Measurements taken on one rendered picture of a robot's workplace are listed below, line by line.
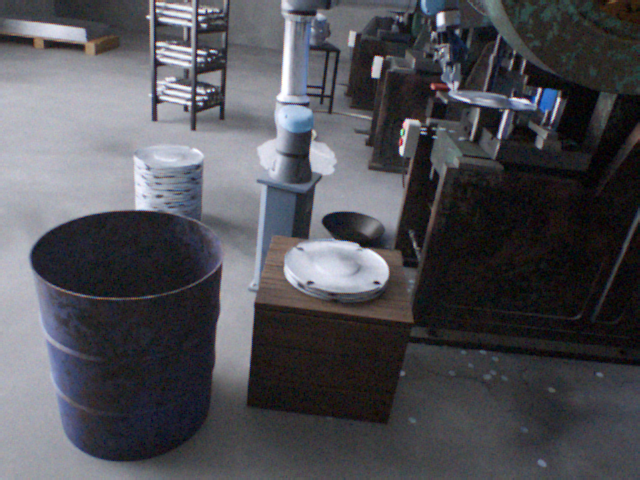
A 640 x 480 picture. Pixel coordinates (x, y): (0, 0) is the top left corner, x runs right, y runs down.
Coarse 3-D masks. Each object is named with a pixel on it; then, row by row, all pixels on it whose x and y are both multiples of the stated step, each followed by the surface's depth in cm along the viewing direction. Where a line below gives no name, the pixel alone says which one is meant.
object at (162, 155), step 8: (160, 144) 238; (168, 144) 239; (136, 152) 226; (144, 152) 227; (152, 152) 229; (160, 152) 228; (168, 152) 229; (176, 152) 231; (184, 152) 234; (192, 152) 235; (200, 152) 235; (144, 160) 219; (152, 160) 220; (160, 160) 221; (168, 160) 222; (176, 160) 223; (184, 160) 225; (192, 160) 226; (200, 160) 226
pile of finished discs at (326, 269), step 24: (312, 240) 156; (336, 240) 158; (288, 264) 142; (312, 264) 144; (336, 264) 144; (360, 264) 147; (384, 264) 149; (312, 288) 134; (336, 288) 135; (360, 288) 136; (384, 288) 141
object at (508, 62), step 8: (504, 48) 172; (512, 48) 166; (504, 56) 171; (512, 56) 165; (520, 56) 164; (504, 64) 171; (512, 64) 165; (520, 64) 165; (528, 64) 163; (520, 72) 165; (528, 72) 164; (536, 72) 164; (544, 72) 164
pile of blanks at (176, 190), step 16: (144, 176) 218; (160, 176) 216; (176, 176) 218; (192, 176) 223; (144, 192) 222; (160, 192) 220; (176, 192) 221; (192, 192) 226; (144, 208) 225; (160, 208) 223; (176, 208) 224; (192, 208) 230
